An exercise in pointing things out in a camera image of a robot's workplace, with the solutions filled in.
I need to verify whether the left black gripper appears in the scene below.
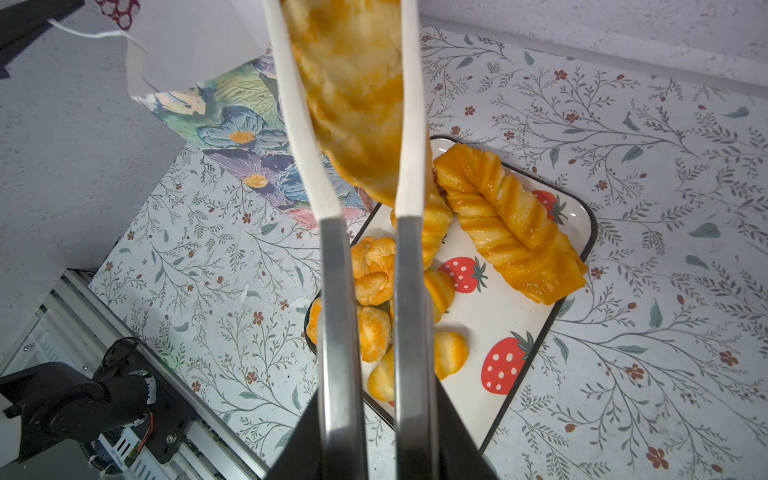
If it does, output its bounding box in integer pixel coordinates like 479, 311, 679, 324
1, 0, 84, 79

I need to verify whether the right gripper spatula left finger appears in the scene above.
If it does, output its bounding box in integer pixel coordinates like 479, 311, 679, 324
263, 1, 368, 479

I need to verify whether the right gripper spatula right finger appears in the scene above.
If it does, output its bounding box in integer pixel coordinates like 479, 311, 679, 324
394, 1, 439, 479

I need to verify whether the floral paper gift bag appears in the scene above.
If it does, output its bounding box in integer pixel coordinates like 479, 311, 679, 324
46, 0, 376, 230

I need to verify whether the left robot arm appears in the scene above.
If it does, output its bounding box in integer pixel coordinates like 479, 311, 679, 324
1, 1, 158, 469

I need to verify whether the flaky fake pastry bottom left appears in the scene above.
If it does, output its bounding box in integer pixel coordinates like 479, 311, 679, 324
306, 298, 392, 363

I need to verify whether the round knotted fake bread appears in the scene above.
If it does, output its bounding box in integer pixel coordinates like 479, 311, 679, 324
350, 237, 396, 306

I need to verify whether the white strawberry tray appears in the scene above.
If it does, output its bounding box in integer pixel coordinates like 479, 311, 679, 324
302, 134, 599, 457

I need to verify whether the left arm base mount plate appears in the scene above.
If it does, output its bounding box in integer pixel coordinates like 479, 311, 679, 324
93, 337, 194, 464

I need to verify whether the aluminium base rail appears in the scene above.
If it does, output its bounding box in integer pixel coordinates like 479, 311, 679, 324
1, 270, 267, 479

